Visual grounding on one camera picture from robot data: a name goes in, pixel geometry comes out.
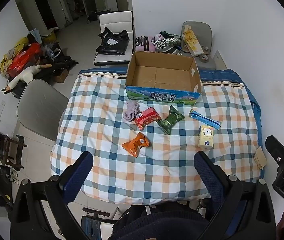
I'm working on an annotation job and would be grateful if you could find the yellow box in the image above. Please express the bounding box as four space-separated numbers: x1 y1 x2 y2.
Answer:
42 29 58 44

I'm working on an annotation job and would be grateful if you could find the light blue cloth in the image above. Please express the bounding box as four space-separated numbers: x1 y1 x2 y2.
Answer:
29 29 41 43

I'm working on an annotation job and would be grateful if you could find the yellow tissue pack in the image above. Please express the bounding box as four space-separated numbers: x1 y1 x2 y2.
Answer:
198 125 214 148

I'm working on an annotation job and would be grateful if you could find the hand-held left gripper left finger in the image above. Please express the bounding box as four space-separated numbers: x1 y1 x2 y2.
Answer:
10 151 94 240

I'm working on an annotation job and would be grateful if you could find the long blue packet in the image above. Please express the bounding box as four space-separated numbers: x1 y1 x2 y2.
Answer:
188 109 222 130

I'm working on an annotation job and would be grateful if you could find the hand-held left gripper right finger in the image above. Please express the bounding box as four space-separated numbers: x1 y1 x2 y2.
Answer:
193 151 276 240

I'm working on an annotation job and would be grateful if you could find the dark wooden chair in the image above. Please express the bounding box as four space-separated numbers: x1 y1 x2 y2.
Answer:
0 120 28 172

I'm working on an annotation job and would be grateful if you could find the orange snack packet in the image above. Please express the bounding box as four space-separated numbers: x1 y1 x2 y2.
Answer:
121 132 151 158

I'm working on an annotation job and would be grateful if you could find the tan fabric tag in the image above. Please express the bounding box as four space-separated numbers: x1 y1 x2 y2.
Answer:
254 146 267 168

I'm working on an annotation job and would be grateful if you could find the small brown cardboard box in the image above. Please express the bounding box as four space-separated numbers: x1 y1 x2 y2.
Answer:
55 68 69 83

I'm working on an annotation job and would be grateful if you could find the grey cushioned chair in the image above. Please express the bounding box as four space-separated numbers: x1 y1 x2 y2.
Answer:
181 21 216 69

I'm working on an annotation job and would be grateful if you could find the grey round-backed chair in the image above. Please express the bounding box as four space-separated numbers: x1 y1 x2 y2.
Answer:
17 79 70 142

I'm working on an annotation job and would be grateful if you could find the red plastic bag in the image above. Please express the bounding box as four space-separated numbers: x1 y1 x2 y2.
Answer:
8 43 42 71

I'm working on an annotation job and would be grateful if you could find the black plastic bag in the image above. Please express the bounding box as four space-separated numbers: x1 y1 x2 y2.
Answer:
96 27 130 56

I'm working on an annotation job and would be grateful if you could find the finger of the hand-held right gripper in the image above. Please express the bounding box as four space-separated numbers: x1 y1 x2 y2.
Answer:
265 135 284 173

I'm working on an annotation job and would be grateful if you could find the white goose plush toy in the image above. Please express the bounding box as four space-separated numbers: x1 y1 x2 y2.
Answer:
1 64 53 95

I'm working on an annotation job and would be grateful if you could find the yellow cloth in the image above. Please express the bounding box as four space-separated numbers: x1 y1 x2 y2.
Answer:
0 37 30 74

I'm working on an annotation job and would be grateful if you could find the patterned tote bag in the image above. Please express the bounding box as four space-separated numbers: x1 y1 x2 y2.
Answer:
151 32 182 53

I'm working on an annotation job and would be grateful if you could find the person's dark clothing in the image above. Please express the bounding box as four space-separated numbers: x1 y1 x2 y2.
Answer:
111 204 230 240

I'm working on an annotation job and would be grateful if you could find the green snack packet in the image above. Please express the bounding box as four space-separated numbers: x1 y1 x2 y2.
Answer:
156 105 185 134

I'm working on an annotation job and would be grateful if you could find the plaid blanket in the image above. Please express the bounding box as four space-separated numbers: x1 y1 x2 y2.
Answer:
50 75 261 204

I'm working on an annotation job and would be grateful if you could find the yellow snack bag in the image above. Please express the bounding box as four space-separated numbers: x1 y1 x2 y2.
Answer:
183 29 204 57

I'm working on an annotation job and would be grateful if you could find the red snack packet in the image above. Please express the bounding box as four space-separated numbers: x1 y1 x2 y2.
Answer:
134 107 161 131

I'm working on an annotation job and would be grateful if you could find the purple sock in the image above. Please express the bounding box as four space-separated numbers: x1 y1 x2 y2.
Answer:
122 101 140 123

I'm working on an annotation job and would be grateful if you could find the white padded chair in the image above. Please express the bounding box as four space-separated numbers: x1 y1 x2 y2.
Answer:
94 10 134 67

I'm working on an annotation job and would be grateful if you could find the pile of dark bags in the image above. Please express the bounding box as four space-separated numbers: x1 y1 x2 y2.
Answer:
34 50 79 80

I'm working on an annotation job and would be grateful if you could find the white board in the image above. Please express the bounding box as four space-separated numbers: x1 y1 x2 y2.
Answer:
213 50 228 70

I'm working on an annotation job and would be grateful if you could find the pink suitcase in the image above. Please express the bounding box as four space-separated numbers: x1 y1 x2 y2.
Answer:
135 36 155 52

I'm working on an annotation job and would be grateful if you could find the cardboard box with blue print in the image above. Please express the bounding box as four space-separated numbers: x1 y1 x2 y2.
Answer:
125 51 202 105

